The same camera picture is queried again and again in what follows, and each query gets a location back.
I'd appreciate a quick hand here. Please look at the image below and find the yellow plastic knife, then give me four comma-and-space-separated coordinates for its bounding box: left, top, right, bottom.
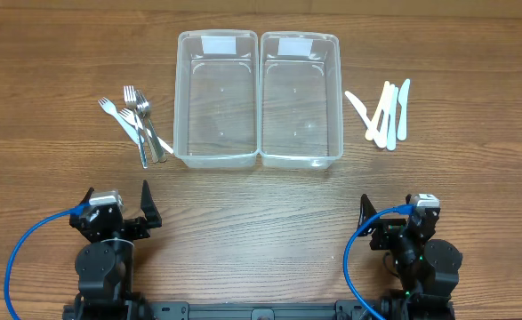
365, 81, 390, 140

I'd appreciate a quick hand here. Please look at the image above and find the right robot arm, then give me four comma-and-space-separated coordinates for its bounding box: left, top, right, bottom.
357, 194, 462, 319

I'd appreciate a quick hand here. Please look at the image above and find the left clear plastic container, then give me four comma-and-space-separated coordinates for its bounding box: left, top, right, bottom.
173, 29, 259, 169

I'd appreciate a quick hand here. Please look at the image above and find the pale blue plastic knife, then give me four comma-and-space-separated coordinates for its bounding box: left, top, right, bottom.
386, 86, 398, 151

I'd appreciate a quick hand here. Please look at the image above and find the right clear plastic container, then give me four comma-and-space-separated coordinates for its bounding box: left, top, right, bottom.
259, 31, 343, 169

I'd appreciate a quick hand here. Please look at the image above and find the metal fork tall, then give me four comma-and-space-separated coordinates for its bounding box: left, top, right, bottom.
124, 85, 148, 169

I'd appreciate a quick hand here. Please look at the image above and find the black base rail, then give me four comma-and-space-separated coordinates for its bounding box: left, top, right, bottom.
150, 300, 373, 320

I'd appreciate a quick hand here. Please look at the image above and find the clear plastic container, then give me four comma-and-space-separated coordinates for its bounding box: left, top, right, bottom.
259, 31, 343, 169
173, 29, 259, 169

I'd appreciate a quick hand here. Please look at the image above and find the left blue cable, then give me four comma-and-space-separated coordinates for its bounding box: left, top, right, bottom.
4, 203, 86, 320

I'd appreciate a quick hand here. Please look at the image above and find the white plastic knife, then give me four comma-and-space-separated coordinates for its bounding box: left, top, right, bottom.
344, 91, 386, 148

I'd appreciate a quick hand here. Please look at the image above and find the metal fork right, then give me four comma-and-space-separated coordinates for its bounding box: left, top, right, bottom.
134, 90, 167, 163

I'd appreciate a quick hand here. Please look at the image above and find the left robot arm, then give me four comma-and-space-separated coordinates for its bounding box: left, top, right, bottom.
61, 181, 162, 320

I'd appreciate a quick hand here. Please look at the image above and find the white plastic fork left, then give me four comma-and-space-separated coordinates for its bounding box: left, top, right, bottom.
98, 98, 139, 144

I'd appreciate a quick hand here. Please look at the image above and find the teal plastic knife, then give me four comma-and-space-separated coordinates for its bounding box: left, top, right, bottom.
397, 78, 411, 140

